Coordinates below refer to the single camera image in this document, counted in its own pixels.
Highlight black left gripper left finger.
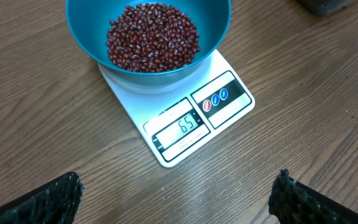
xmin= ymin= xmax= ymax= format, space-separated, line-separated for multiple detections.
xmin=0 ymin=172 xmax=85 ymax=224

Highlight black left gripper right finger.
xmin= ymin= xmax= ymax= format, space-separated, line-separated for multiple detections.
xmin=268 ymin=169 xmax=358 ymax=224

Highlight red adzuki beans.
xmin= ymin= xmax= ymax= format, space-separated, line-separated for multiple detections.
xmin=106 ymin=2 xmax=200 ymax=73

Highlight white digital kitchen scale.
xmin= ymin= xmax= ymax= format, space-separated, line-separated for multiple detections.
xmin=99 ymin=50 xmax=255 ymax=168

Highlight teal plastic bowl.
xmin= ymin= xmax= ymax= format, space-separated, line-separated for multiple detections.
xmin=66 ymin=0 xmax=232 ymax=86

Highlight clear plastic container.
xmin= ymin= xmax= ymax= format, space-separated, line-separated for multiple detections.
xmin=298 ymin=0 xmax=357 ymax=17

